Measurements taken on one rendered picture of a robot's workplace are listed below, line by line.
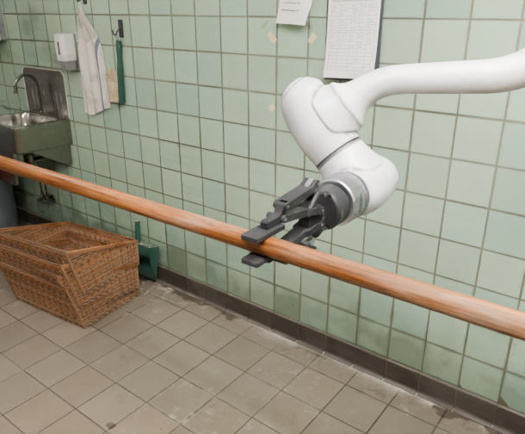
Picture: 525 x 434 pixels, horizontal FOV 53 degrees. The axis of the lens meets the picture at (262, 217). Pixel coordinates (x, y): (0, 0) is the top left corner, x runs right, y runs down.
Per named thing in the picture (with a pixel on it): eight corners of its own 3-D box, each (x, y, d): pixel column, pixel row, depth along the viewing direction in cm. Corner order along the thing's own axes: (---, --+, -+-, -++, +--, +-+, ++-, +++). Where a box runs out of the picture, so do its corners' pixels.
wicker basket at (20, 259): (68, 317, 252) (60, 266, 242) (-4, 288, 279) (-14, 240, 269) (138, 275, 291) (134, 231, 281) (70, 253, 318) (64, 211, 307)
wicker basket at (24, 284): (72, 337, 258) (64, 288, 248) (3, 306, 285) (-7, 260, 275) (142, 294, 296) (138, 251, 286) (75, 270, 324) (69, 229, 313)
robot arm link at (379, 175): (343, 232, 99) (304, 176, 101) (379, 207, 111) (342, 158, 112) (385, 203, 92) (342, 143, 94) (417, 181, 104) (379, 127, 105)
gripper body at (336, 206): (352, 184, 88) (324, 200, 82) (348, 231, 92) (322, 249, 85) (314, 176, 93) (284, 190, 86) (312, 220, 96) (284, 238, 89)
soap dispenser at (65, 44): (80, 70, 300) (75, 33, 293) (65, 71, 293) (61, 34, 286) (71, 69, 305) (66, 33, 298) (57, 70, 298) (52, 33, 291)
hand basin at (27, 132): (83, 213, 345) (63, 71, 310) (32, 231, 318) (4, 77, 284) (44, 199, 371) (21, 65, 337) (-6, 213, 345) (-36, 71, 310)
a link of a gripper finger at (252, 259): (268, 241, 81) (268, 245, 81) (240, 258, 76) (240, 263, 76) (285, 246, 79) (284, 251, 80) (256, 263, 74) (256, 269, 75)
